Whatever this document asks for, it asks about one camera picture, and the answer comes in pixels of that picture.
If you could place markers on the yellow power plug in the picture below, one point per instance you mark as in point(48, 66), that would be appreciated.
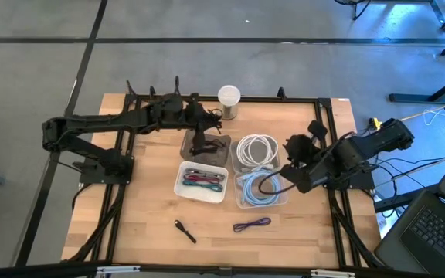
point(376, 123)

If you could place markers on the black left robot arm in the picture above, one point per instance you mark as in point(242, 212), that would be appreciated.
point(102, 119)

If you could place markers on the black floor fan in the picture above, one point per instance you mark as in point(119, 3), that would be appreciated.
point(344, 2)

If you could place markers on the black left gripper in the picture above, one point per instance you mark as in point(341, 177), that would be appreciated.
point(201, 117)

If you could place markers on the clear plastic bin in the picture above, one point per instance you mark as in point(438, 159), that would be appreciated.
point(282, 203)

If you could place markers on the white plastic bin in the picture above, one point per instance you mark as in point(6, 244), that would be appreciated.
point(199, 197)

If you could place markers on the black open laptop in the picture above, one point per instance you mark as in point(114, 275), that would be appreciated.
point(431, 231)

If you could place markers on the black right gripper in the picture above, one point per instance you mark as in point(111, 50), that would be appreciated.
point(303, 156)

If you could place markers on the black desk foot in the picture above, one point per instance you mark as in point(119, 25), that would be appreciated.
point(412, 97)
point(400, 200)

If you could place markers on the silver metal bracket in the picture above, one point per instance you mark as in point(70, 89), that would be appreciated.
point(332, 273)
point(118, 270)

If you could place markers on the white roll on metal cup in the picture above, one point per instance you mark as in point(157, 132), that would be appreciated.
point(229, 95)

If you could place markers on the brown flat tray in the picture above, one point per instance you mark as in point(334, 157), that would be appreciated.
point(185, 154)

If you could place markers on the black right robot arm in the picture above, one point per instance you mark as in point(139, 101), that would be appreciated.
point(361, 150)

